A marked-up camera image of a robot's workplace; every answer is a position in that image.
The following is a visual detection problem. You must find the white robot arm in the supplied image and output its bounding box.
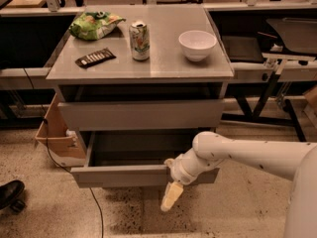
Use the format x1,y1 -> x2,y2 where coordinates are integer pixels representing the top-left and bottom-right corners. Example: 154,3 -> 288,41
160,132 -> 317,238

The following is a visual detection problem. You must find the grey top drawer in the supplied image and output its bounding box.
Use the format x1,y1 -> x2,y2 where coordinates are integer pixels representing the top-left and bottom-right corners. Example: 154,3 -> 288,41
58,100 -> 224,131

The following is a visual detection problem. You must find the grey drawer cabinet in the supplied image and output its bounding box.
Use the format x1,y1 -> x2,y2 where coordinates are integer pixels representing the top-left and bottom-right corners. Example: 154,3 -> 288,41
45,5 -> 235,137

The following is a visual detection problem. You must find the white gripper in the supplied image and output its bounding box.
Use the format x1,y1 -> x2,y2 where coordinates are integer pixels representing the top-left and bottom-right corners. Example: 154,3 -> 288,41
160,149 -> 212,212

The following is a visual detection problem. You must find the cardboard box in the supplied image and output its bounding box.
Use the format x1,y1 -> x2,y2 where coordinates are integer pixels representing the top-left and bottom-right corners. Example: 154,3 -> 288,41
36,95 -> 86,167

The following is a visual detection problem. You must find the white bowl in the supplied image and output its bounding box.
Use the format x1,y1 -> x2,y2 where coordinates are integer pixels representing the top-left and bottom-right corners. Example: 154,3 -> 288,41
178,30 -> 217,61

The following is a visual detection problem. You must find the grey drawer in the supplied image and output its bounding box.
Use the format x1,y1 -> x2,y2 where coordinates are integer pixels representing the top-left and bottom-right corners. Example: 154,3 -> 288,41
58,100 -> 224,131
69,129 -> 220,189

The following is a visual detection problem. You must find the white green soda can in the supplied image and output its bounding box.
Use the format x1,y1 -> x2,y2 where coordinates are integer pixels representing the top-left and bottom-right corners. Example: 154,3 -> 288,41
129,20 -> 150,60

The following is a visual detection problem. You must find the black frame side table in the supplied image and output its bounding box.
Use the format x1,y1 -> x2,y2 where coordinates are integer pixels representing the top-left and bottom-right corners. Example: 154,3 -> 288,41
218,16 -> 317,142

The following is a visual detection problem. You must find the dark snack bar wrapper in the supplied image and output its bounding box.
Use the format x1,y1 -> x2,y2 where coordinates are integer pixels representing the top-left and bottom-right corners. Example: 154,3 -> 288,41
75,48 -> 116,68

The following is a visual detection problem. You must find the green chip bag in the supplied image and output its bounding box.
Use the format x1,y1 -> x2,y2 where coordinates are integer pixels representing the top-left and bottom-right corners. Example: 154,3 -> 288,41
68,11 -> 125,41

